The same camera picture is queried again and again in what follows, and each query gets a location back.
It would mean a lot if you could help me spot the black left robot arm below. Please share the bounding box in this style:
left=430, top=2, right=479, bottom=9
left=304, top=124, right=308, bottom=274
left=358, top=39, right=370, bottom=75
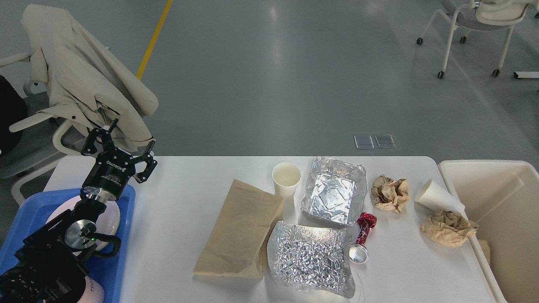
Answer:
left=1, top=119, right=157, bottom=303

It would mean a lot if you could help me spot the cream plastic bin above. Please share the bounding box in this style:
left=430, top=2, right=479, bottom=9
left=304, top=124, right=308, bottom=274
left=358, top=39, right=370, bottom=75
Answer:
left=438, top=160, right=539, bottom=303

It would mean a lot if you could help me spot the clear floor plate right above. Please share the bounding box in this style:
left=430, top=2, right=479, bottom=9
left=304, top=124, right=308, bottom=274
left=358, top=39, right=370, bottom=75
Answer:
left=375, top=134, right=396, bottom=149

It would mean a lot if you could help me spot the aluminium foil tray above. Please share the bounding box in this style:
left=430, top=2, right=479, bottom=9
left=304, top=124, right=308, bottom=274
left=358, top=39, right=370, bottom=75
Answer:
left=301, top=157, right=367, bottom=228

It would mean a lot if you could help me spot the person in dark clothes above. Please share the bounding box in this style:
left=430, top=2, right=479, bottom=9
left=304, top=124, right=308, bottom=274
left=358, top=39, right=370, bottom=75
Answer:
left=0, top=75, right=27, bottom=157

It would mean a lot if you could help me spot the crumpled brown paper ball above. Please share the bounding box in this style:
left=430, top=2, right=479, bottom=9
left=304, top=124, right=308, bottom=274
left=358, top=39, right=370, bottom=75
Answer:
left=371, top=175, right=411, bottom=214

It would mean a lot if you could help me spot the red foil wrapped glass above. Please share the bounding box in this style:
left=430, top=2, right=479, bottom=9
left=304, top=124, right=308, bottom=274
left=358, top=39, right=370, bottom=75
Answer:
left=349, top=212, right=377, bottom=263

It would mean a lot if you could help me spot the blue plastic tray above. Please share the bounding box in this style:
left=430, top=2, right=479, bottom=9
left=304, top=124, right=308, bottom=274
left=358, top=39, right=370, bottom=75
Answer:
left=0, top=185, right=136, bottom=303

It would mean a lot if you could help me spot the pink plate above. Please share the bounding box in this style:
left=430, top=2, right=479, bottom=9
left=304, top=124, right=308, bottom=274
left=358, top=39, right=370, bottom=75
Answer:
left=46, top=196, right=120, bottom=235

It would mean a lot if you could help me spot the pink mug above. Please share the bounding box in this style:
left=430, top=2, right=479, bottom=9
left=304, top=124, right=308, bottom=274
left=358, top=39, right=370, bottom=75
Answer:
left=44, top=276, right=105, bottom=303

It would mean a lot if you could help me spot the small brown paper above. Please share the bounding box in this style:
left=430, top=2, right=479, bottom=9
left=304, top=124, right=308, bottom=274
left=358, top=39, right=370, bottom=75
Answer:
left=420, top=211, right=479, bottom=248

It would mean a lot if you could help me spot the clear floor plate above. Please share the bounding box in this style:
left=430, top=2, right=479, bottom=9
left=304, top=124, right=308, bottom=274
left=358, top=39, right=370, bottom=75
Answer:
left=354, top=136, right=375, bottom=149
left=375, top=134, right=396, bottom=149

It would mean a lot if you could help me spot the clear floor plate left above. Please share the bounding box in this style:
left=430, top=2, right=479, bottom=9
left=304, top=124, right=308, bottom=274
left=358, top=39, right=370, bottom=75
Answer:
left=354, top=136, right=375, bottom=149

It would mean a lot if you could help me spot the white table leg base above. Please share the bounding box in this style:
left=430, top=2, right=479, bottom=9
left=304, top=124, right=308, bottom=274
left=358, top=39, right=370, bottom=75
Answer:
left=513, top=71, right=539, bottom=79

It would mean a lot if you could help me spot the large brown paper sheet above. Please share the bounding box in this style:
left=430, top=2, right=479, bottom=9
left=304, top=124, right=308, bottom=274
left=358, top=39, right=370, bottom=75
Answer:
left=478, top=239, right=491, bottom=266

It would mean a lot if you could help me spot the brown paper bag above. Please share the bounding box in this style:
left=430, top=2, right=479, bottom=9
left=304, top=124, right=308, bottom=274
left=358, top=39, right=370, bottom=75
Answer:
left=193, top=180, right=284, bottom=279

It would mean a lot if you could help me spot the white office chair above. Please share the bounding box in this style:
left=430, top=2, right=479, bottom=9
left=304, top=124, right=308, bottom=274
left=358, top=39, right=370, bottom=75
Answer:
left=1, top=79, right=86, bottom=205

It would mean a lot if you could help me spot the white chair with castors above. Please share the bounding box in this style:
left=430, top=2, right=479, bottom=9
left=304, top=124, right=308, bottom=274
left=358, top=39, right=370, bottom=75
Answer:
left=416, top=0, right=538, bottom=79

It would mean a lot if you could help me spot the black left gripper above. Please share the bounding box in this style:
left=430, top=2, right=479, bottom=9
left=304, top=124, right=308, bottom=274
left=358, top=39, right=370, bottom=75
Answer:
left=80, top=118, right=157, bottom=202

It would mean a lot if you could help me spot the white paper cup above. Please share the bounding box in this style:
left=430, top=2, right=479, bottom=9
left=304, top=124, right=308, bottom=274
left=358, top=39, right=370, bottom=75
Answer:
left=415, top=180, right=465, bottom=214
left=272, top=162, right=302, bottom=198

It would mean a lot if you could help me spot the beige jacket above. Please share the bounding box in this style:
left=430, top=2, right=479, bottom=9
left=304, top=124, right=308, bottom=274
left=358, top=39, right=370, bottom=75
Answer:
left=21, top=5, right=158, bottom=152

